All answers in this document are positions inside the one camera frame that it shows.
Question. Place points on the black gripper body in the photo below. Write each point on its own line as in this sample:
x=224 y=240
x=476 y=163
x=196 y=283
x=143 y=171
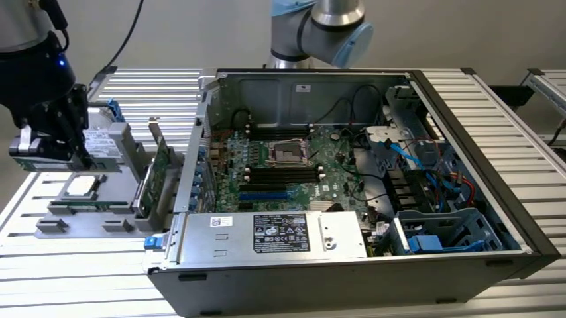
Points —
x=37 y=79

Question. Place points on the green RAM stick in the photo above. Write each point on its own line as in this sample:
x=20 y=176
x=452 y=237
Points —
x=88 y=207
x=52 y=165

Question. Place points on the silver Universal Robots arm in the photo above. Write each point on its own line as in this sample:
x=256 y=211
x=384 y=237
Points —
x=324 y=30

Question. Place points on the black RAM slot bank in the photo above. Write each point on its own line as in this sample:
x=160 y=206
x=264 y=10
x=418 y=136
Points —
x=284 y=174
x=276 y=132

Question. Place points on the silver hard disk drive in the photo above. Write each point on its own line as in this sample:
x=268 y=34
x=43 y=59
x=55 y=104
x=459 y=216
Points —
x=105 y=139

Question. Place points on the silver CPU chip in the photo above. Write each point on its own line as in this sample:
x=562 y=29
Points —
x=81 y=187

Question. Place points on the green graphics card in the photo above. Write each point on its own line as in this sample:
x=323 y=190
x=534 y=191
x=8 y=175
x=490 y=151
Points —
x=155 y=179

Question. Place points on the grey parts rack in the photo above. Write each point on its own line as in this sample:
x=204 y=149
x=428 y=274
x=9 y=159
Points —
x=119 y=228

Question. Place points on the blue case latch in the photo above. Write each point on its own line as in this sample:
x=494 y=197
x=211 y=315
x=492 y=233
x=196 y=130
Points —
x=155 y=240

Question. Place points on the black expansion slot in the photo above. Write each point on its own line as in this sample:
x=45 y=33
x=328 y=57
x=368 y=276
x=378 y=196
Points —
x=263 y=188

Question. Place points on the blue expansion slot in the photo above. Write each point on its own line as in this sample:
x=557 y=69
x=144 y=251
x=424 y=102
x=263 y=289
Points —
x=263 y=195

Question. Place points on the CPU socket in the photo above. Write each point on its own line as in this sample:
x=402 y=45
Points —
x=287 y=151

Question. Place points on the silver power supply unit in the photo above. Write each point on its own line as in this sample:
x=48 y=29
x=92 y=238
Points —
x=229 y=245

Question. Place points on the round coin battery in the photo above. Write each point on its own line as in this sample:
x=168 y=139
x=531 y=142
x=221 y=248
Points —
x=335 y=136

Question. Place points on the green motherboard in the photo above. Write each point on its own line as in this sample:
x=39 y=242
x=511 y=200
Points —
x=327 y=189

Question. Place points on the silver chipset heatsink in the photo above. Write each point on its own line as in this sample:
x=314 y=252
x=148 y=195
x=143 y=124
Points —
x=326 y=206

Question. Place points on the silver metal drive cage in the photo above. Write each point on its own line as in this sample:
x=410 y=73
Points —
x=395 y=132

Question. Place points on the open black PC case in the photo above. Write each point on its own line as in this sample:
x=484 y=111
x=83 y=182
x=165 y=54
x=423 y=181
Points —
x=335 y=288

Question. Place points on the blue plastic disk bay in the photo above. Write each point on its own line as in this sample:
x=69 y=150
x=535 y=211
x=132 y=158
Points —
x=446 y=228

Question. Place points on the metal slat side table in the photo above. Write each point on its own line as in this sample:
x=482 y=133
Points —
x=547 y=92

